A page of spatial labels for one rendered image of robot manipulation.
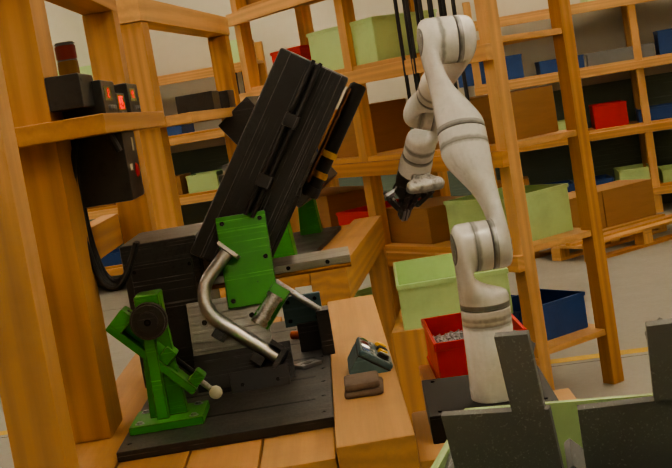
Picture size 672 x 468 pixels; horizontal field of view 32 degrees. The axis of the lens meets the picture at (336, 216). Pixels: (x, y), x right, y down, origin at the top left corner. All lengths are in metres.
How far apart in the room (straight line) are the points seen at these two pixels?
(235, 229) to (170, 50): 9.34
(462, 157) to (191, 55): 9.81
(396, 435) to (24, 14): 1.11
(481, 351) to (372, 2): 9.57
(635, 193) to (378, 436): 7.82
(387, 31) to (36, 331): 3.98
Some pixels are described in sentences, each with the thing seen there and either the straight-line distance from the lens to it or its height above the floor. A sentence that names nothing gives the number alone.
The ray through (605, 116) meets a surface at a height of 0.95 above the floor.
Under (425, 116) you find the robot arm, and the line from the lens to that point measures 2.53.
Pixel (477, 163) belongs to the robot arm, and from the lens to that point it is 2.14.
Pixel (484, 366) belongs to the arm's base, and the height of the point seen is 0.97.
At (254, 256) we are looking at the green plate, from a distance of 2.62.
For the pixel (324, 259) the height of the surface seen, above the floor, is 1.13.
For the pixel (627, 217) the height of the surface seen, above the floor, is 0.18.
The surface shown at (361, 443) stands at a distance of 2.05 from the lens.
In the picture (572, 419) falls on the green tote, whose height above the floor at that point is 0.93.
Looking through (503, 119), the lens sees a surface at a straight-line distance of 5.05.
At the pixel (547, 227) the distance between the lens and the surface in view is 5.36.
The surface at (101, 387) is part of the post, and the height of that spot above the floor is 0.99.
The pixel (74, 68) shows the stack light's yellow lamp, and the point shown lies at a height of 1.67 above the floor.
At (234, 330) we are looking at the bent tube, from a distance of 2.58.
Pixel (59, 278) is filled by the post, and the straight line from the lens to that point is 2.43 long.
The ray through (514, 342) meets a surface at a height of 1.14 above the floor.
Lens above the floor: 1.49
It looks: 6 degrees down
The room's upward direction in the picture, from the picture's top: 9 degrees counter-clockwise
